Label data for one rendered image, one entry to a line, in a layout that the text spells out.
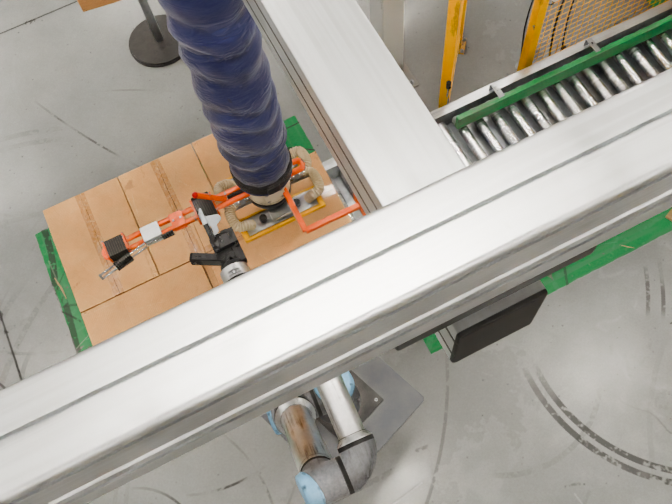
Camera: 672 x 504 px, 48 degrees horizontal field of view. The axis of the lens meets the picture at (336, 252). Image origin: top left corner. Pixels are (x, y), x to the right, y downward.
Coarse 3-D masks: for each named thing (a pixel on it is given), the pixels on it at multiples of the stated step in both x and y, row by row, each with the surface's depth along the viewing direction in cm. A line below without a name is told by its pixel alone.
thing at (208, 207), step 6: (204, 192) 277; (192, 198) 277; (192, 204) 275; (198, 204) 276; (204, 204) 276; (210, 204) 276; (198, 210) 275; (204, 210) 275; (210, 210) 275; (216, 210) 275; (198, 216) 273
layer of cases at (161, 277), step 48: (192, 144) 377; (96, 192) 370; (144, 192) 368; (192, 192) 366; (96, 240) 360; (192, 240) 356; (96, 288) 350; (144, 288) 348; (192, 288) 346; (96, 336) 340
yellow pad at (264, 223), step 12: (300, 192) 290; (300, 204) 287; (312, 204) 287; (324, 204) 287; (252, 216) 287; (264, 216) 283; (288, 216) 285; (264, 228) 284; (276, 228) 285; (252, 240) 284
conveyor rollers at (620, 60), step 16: (656, 48) 379; (608, 64) 378; (624, 64) 377; (640, 64) 378; (576, 80) 375; (592, 80) 376; (640, 80) 372; (528, 96) 374; (544, 96) 373; (560, 96) 374; (592, 96) 371; (608, 96) 370; (496, 112) 371; (512, 112) 371; (560, 112) 369; (576, 112) 368; (464, 128) 369; (480, 128) 369; (528, 128) 366; (544, 128) 367; (496, 144) 364; (464, 160) 362; (352, 192) 360
